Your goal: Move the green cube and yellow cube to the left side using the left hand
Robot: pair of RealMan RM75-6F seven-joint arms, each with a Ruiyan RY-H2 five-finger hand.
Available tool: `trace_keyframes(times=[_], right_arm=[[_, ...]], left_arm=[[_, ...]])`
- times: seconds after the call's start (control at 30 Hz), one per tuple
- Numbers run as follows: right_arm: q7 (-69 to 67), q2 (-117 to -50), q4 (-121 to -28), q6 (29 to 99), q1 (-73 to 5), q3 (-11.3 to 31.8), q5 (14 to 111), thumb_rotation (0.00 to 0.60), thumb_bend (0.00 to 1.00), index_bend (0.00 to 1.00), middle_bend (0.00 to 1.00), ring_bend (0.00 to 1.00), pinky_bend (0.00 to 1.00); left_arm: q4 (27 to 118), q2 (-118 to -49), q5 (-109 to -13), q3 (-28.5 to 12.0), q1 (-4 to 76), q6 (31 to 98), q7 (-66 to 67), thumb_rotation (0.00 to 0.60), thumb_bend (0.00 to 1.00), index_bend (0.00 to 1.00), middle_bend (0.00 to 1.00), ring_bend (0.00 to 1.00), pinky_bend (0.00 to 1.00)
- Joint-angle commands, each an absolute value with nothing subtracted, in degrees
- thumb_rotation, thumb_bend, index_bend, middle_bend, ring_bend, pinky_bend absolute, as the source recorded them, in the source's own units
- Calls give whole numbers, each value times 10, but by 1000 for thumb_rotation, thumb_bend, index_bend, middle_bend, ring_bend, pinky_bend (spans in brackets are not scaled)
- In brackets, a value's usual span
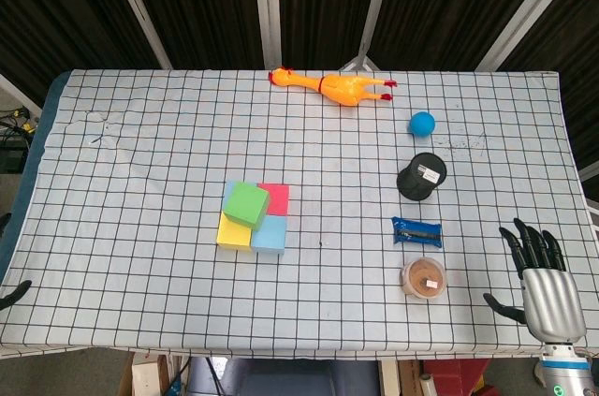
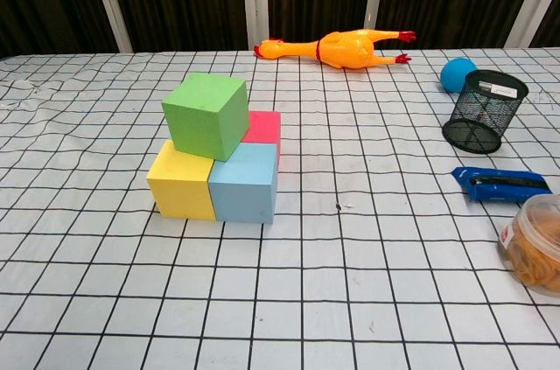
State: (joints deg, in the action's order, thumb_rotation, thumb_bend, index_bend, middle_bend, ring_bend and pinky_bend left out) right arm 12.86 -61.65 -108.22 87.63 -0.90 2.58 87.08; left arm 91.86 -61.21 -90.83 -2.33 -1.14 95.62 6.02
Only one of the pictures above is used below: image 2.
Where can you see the yellow rubber chicken toy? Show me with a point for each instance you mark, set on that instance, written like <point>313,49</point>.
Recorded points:
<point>345,50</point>

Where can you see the blue snack packet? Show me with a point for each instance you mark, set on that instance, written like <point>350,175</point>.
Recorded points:
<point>503,188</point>

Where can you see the white black grid tablecloth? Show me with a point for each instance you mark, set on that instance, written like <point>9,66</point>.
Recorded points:
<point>350,282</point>

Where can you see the yellow foam cube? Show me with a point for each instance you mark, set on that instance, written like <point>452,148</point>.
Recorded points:
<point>179,186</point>

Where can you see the red foam cube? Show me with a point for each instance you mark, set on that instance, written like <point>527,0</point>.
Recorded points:
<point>265,127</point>

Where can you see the black mesh pen holder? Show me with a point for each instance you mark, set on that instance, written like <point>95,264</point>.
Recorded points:
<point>481,120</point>

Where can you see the blue ball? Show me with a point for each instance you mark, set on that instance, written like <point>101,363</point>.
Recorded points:
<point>452,74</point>

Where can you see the light blue front cube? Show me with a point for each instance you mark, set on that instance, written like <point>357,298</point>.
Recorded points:
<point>242,190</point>

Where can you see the green foam cube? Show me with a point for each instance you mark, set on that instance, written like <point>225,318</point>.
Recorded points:
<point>201,116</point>

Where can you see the clear jar of rubber bands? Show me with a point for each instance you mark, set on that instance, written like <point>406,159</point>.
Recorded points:
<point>536,243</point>

